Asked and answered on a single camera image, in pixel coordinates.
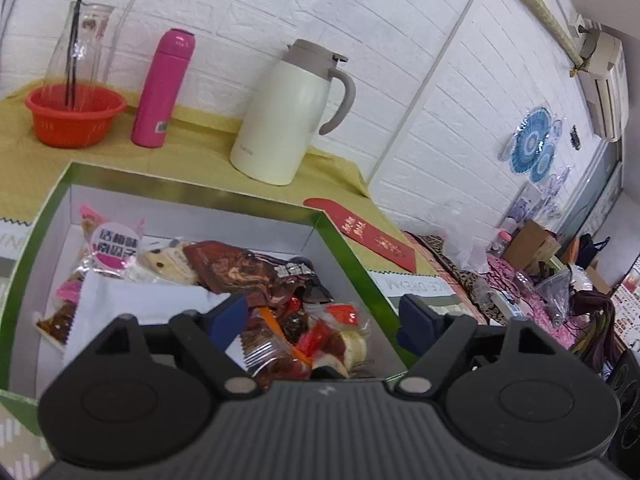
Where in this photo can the leopard print cloth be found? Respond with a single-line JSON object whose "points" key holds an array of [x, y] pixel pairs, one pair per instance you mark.
{"points": [[450, 265]]}

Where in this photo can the clear red corner cake packet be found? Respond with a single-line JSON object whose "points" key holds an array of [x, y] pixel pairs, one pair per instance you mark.
{"points": [[340, 340]]}

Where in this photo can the clear plastic bag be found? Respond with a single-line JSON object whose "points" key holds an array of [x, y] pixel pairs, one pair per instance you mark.
{"points": [[467, 240]]}

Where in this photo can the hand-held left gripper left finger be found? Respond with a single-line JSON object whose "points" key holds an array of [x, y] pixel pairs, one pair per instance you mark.
{"points": [[227, 322]]}

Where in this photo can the white grey foil packet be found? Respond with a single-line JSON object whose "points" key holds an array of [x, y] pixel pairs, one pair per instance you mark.
{"points": [[125, 305]]}

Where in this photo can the pink thermos bottle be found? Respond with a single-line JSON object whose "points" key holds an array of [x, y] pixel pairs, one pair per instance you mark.
{"points": [[160, 90]]}

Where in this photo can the white power strip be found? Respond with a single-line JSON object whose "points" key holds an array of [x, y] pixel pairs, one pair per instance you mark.
{"points": [[505, 304]]}

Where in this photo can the red plastic basket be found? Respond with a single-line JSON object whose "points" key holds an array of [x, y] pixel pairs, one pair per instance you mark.
{"points": [[70, 120]]}

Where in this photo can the brown cardboard box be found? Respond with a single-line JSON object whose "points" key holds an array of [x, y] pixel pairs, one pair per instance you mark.
{"points": [[532, 245]]}

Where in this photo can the green cardboard box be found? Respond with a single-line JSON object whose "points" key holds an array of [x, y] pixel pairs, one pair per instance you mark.
{"points": [[360, 280]]}

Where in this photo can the glass carafe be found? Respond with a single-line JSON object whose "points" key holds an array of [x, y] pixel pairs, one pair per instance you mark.
{"points": [[92, 45]]}

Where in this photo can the white air conditioner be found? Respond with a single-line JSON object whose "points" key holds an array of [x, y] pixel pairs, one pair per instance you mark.
{"points": [[607, 85]]}

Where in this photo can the cream thermal jug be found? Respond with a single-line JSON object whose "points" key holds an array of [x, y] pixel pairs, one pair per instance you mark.
{"points": [[280, 115]]}

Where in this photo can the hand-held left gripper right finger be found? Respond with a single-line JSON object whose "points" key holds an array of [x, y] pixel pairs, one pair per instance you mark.
{"points": [[417, 322]]}

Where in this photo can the pink label clear packet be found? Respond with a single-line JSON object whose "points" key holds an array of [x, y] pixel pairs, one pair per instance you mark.
{"points": [[112, 250]]}

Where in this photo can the black speaker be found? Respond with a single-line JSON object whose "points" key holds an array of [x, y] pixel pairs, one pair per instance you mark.
{"points": [[627, 400]]}

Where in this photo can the black straw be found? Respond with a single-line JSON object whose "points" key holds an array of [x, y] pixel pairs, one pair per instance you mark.
{"points": [[74, 45]]}

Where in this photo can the brown cake snack packet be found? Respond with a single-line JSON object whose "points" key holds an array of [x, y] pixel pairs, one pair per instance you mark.
{"points": [[55, 325]]}

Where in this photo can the yellow green cloth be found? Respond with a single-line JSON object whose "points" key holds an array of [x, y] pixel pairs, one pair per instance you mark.
{"points": [[200, 140]]}

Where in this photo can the dark red meat snack packet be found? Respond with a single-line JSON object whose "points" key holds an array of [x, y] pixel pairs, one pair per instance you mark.
{"points": [[235, 265]]}

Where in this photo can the patterned tablecloth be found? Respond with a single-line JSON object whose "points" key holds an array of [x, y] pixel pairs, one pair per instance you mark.
{"points": [[415, 290]]}

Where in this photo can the blue round wall decoration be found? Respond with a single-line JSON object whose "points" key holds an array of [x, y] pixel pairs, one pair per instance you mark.
{"points": [[532, 147]]}

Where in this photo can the red envelope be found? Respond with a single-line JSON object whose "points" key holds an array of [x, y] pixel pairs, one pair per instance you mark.
{"points": [[375, 240]]}

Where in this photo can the cream bun snack packet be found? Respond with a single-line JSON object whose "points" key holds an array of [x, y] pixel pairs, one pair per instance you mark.
{"points": [[165, 262]]}

